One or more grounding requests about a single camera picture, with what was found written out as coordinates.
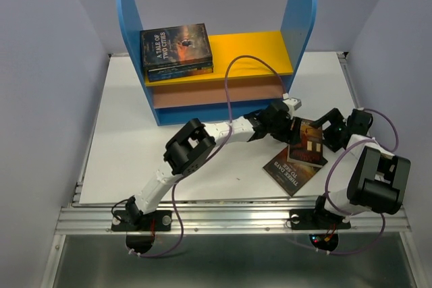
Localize blue and yellow bookshelf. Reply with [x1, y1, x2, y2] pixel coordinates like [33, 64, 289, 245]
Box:
[116, 0, 317, 125]

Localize A Tale of Two Cities book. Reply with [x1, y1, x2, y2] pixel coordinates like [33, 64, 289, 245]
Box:
[140, 23, 213, 69]

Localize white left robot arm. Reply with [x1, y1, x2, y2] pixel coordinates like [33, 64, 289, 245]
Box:
[111, 96, 302, 232]

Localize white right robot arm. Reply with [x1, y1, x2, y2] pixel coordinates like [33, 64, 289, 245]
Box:
[309, 108, 411, 229]

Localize Three Days to See book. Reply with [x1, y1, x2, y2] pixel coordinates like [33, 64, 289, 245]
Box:
[263, 146, 328, 197]

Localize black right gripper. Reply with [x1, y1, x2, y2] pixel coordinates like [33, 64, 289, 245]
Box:
[307, 107, 349, 152]

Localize Little Women book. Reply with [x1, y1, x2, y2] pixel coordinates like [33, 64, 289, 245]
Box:
[147, 61, 213, 72]

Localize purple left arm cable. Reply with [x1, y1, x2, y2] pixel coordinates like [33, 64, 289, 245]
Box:
[128, 55, 290, 258]

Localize Animal Farm book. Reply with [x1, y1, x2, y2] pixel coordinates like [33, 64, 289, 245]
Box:
[147, 66, 213, 80]

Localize aluminium mounting rail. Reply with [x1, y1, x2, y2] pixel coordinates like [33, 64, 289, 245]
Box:
[57, 198, 411, 237]

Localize Edward Tulane book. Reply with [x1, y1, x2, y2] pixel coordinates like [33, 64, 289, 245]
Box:
[287, 119, 327, 168]

